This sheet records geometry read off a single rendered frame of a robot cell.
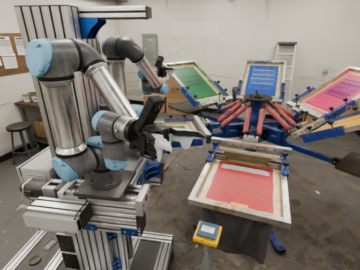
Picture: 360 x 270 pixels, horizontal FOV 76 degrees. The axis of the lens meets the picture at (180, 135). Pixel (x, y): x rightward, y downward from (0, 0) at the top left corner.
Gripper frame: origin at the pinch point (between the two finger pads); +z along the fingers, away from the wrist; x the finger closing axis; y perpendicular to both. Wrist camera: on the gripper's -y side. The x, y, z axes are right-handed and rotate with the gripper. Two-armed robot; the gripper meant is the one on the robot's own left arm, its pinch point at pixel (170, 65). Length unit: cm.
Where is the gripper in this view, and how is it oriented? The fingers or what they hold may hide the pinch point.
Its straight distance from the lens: 199.4
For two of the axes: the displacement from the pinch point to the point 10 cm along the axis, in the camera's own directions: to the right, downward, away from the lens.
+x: 8.3, 3.4, -4.4
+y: -1.1, 8.8, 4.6
